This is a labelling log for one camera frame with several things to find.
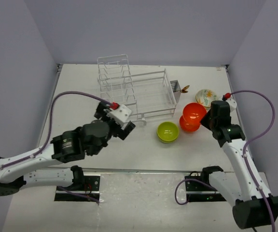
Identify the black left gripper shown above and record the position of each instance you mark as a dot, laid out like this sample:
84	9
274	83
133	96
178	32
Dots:
124	133

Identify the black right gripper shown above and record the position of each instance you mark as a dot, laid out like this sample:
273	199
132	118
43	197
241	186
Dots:
203	120

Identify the red bowl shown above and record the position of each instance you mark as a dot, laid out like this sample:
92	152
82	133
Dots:
193	113

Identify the orange bowl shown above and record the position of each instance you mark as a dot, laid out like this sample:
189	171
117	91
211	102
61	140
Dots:
186	127

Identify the floral leaf pattern bowl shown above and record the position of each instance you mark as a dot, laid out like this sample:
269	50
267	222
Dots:
205	97

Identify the lime green bowl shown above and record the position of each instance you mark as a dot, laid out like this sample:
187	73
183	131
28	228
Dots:
168	128
167	139

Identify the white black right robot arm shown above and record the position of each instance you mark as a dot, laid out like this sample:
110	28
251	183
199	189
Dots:
253	204

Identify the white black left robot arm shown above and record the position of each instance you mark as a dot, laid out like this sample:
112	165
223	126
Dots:
30	169

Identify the gold utensil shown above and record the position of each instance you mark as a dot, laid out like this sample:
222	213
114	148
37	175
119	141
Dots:
185	89

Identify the grey cutlery holder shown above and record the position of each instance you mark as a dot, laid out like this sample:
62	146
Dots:
176	89

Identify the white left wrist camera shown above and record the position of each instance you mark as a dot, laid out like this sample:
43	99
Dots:
119	113

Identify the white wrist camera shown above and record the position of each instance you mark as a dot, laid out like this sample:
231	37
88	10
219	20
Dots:
230	100
119	113

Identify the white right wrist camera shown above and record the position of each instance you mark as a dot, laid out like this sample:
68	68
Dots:
230	100

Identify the white wire dish rack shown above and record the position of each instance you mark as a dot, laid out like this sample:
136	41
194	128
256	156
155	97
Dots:
145	90

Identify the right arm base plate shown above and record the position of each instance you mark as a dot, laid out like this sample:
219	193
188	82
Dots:
196	192

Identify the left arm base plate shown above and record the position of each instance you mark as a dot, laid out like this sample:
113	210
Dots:
86	192

